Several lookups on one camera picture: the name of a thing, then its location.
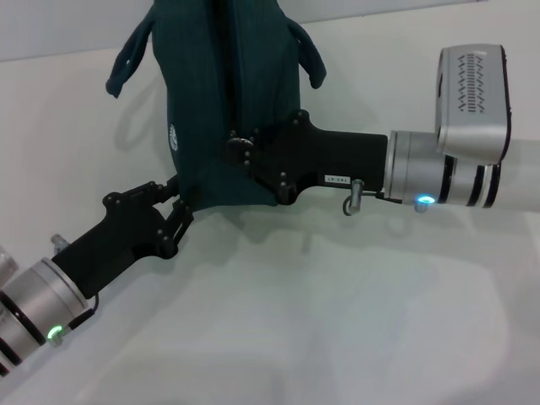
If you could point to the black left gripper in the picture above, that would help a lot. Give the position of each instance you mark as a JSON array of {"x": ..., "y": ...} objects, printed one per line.
[{"x": 109, "y": 244}]

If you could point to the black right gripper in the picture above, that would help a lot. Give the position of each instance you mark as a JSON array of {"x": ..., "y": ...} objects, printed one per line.
[{"x": 329, "y": 156}]

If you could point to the dark teal fabric lunch bag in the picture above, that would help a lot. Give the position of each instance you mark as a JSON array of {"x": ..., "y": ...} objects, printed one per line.
[{"x": 211, "y": 105}]

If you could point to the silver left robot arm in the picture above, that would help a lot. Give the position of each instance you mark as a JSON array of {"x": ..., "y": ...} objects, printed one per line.
[{"x": 34, "y": 308}]

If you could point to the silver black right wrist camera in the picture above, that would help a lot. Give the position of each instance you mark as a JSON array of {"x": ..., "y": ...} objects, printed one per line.
[{"x": 472, "y": 105}]

